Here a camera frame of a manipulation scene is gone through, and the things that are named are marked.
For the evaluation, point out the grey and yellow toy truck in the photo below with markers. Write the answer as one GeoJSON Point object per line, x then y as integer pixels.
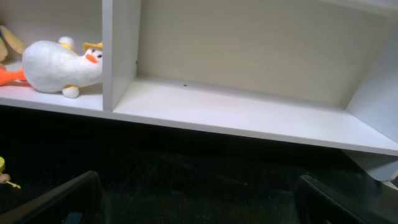
{"type": "Point", "coordinates": [1, 165]}

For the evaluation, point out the white plush duck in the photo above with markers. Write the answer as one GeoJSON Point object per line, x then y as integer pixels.
{"type": "Point", "coordinates": [53, 68]}

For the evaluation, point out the white shelf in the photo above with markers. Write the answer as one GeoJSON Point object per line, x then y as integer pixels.
{"type": "Point", "coordinates": [248, 109]}

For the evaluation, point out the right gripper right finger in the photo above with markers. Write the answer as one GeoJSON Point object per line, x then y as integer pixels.
{"type": "Point", "coordinates": [326, 208]}

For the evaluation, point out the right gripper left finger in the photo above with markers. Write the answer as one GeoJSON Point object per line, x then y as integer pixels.
{"type": "Point", "coordinates": [62, 202]}

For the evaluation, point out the yellow plush duck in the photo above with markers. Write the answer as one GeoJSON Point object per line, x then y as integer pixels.
{"type": "Point", "coordinates": [12, 40]}

